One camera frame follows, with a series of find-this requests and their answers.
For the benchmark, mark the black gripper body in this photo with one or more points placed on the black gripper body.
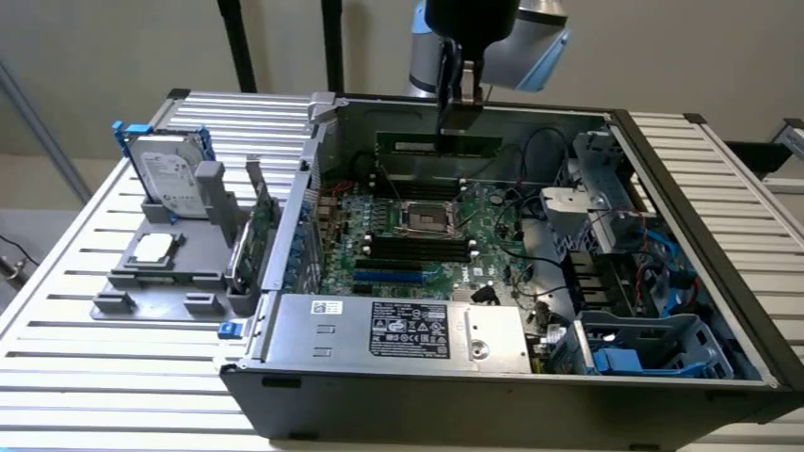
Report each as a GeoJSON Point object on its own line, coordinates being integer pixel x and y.
{"type": "Point", "coordinates": [473, 19]}

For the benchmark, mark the green RAM stick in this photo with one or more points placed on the green RAM stick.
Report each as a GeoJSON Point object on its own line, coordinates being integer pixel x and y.
{"type": "Point", "coordinates": [408, 143]}

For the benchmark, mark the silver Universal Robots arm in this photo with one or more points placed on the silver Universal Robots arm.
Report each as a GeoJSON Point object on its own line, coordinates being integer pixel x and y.
{"type": "Point", "coordinates": [503, 61]}

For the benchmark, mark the black RAM slot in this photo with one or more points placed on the black RAM slot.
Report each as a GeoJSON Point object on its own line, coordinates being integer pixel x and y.
{"type": "Point", "coordinates": [419, 180]}
{"type": "Point", "coordinates": [417, 256]}
{"type": "Point", "coordinates": [417, 243]}
{"type": "Point", "coordinates": [419, 186]}
{"type": "Point", "coordinates": [419, 197]}
{"type": "Point", "coordinates": [417, 237]}
{"type": "Point", "coordinates": [417, 249]}

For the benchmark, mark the black expansion slot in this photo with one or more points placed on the black expansion slot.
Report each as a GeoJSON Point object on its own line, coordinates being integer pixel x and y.
{"type": "Point", "coordinates": [389, 263]}

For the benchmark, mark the blue expansion slot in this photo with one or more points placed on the blue expansion slot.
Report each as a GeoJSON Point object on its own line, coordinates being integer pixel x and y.
{"type": "Point", "coordinates": [388, 274]}

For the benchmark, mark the metal CPU socket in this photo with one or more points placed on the metal CPU socket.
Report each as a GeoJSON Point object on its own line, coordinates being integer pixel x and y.
{"type": "Point", "coordinates": [428, 216]}

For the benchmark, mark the black stand pole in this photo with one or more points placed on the black stand pole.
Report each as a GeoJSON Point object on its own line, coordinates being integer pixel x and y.
{"type": "Point", "coordinates": [333, 47]}
{"type": "Point", "coordinates": [239, 47]}

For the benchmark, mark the green Dell motherboard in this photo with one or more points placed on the green Dell motherboard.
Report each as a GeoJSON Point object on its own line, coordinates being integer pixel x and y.
{"type": "Point", "coordinates": [489, 235]}

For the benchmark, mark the metal drive cage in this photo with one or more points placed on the metal drive cage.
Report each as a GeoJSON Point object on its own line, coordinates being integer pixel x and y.
{"type": "Point", "coordinates": [603, 198]}

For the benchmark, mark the green graphics card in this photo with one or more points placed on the green graphics card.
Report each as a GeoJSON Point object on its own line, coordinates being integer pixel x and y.
{"type": "Point", "coordinates": [257, 221]}

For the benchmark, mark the blue disk caddy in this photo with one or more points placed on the blue disk caddy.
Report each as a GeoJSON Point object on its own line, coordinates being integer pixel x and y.
{"type": "Point", "coordinates": [204, 141]}

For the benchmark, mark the black fan shroud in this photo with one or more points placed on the black fan shroud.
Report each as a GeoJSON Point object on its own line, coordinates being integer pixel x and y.
{"type": "Point", "coordinates": [596, 282]}

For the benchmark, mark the silver hard disk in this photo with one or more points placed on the silver hard disk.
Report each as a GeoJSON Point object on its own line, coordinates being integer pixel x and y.
{"type": "Point", "coordinates": [169, 174]}

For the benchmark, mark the silver power supply unit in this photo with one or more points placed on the silver power supply unit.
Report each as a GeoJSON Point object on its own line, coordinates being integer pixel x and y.
{"type": "Point", "coordinates": [352, 339]}

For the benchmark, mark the silver CPU chip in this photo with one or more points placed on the silver CPU chip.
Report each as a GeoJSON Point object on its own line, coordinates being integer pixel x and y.
{"type": "Point", "coordinates": [153, 246]}

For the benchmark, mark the blue case latch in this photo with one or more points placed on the blue case latch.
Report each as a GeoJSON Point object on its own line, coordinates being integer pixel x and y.
{"type": "Point", "coordinates": [231, 328]}

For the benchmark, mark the blue disk bay clip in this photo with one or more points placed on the blue disk bay clip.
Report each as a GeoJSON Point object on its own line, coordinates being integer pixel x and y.
{"type": "Point", "coordinates": [616, 361]}

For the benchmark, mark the grey plastic disk bay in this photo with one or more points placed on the grey plastic disk bay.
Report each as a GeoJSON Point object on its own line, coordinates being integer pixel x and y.
{"type": "Point", "coordinates": [665, 339]}

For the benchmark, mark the grey parts rack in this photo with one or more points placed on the grey parts rack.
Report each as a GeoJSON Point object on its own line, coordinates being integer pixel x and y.
{"type": "Point", "coordinates": [157, 287]}

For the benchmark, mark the black open PC case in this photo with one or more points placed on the black open PC case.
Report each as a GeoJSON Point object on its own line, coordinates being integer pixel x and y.
{"type": "Point", "coordinates": [440, 405]}

